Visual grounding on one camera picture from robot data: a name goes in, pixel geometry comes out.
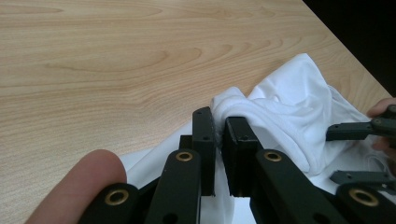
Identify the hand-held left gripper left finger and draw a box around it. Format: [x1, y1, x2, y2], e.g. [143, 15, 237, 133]
[178, 106, 217, 197]

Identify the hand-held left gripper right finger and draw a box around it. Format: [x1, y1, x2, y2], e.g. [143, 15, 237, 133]
[220, 116, 266, 198]

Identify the white cloth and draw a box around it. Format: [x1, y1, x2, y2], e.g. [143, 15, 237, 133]
[119, 52, 396, 224]

